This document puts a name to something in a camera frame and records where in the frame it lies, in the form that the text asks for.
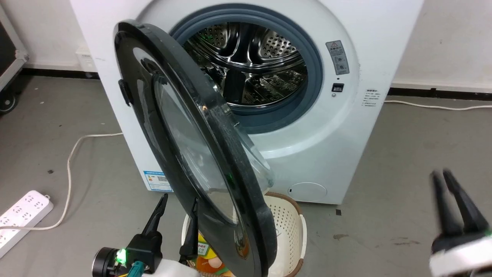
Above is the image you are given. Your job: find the blue energy label sticker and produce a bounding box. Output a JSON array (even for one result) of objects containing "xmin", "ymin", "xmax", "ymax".
[{"xmin": 143, "ymin": 170, "xmax": 173, "ymax": 192}]

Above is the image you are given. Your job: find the stainless steel washer drum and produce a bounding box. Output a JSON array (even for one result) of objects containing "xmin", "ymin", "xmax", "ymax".
[{"xmin": 184, "ymin": 22, "xmax": 308, "ymax": 106}]

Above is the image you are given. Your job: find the white wall outlet box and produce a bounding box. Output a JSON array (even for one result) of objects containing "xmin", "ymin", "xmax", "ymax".
[{"xmin": 76, "ymin": 46, "xmax": 96, "ymax": 73}]

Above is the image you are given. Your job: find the black round glass washer door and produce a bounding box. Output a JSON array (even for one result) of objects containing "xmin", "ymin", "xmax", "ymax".
[{"xmin": 114, "ymin": 20, "xmax": 278, "ymax": 277}]

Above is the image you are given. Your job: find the teal cable connector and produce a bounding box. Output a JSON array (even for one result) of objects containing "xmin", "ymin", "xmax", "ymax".
[{"xmin": 127, "ymin": 261, "xmax": 145, "ymax": 277}]

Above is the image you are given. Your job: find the white cable by wall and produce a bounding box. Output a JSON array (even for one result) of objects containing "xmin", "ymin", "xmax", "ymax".
[{"xmin": 384, "ymin": 100, "xmax": 492, "ymax": 111}]

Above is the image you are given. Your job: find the grey rubber door gasket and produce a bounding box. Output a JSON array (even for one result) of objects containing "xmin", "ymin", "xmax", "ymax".
[{"xmin": 170, "ymin": 4, "xmax": 323, "ymax": 134}]

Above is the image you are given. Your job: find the white power strip cable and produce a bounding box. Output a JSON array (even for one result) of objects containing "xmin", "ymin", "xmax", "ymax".
[{"xmin": 0, "ymin": 133, "xmax": 123, "ymax": 231}]

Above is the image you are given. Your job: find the white power strip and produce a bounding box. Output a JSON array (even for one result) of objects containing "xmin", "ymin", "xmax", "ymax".
[{"xmin": 0, "ymin": 190, "xmax": 54, "ymax": 258}]

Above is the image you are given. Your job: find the black cylinder with green light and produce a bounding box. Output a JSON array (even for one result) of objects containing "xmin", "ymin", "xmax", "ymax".
[{"xmin": 91, "ymin": 247, "xmax": 127, "ymax": 277}]

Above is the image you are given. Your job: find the white perforated laundry basket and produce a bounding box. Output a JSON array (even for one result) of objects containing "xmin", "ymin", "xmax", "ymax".
[{"xmin": 181, "ymin": 192, "xmax": 307, "ymax": 277}]

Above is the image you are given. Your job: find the white front-load washing machine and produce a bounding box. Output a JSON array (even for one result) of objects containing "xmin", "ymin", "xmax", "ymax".
[{"xmin": 69, "ymin": 0, "xmax": 424, "ymax": 205}]

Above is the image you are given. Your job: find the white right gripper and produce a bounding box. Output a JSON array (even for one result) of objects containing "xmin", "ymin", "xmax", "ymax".
[{"xmin": 429, "ymin": 169, "xmax": 492, "ymax": 277}]

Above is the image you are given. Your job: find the grey warning sticker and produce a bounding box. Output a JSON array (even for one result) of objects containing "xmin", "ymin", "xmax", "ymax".
[{"xmin": 326, "ymin": 40, "xmax": 350, "ymax": 75}]

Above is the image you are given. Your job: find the colourful packet in basket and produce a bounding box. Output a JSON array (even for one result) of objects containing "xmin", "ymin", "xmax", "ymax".
[{"xmin": 195, "ymin": 231, "xmax": 235, "ymax": 277}]

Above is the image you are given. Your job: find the small printed text label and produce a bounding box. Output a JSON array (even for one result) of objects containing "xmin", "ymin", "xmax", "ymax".
[{"xmin": 362, "ymin": 88, "xmax": 381, "ymax": 107}]

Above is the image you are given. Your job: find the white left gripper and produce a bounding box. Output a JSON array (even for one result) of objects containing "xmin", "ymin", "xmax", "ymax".
[{"xmin": 126, "ymin": 194, "xmax": 200, "ymax": 277}]

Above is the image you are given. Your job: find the round white filter cover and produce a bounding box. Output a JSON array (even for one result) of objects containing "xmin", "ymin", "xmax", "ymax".
[{"xmin": 288, "ymin": 182, "xmax": 328, "ymax": 200}]

